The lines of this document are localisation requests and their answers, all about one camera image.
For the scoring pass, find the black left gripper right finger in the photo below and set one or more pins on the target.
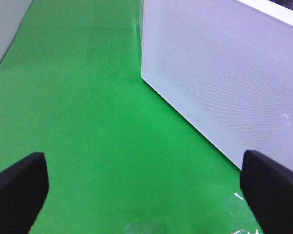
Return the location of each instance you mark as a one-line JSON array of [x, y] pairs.
[[268, 189]]

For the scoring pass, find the clear tape patch centre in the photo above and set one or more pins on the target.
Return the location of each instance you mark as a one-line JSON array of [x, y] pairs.
[[148, 228]]

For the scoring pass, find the clear tape patch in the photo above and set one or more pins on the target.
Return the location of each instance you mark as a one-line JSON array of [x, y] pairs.
[[237, 216], [148, 228]]

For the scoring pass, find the clear tape patch right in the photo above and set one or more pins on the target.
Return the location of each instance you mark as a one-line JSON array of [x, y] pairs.
[[237, 216]]

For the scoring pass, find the white microwave door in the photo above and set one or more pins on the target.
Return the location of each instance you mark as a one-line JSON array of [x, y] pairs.
[[227, 67]]

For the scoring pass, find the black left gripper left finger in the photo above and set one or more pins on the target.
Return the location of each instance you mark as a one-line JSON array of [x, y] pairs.
[[24, 187]]

